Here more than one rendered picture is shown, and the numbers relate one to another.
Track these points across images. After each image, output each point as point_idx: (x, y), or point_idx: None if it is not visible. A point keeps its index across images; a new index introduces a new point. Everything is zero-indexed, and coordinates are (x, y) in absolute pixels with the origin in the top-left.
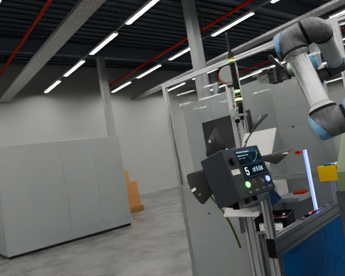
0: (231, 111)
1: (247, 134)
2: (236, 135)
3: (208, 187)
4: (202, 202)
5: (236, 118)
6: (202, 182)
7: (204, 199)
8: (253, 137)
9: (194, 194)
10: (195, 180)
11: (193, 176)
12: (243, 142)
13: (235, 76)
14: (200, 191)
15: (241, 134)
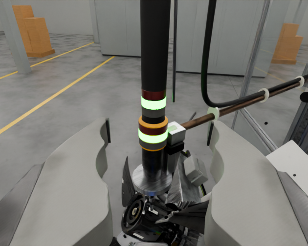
0: (304, 71)
1: (294, 147)
2: (303, 114)
3: (128, 198)
4: (122, 203)
5: (307, 90)
6: (125, 185)
7: (124, 203)
8: (293, 168)
9: (121, 186)
10: (124, 174)
11: (126, 165)
12: (271, 156)
13: (144, 30)
14: (124, 192)
15: None
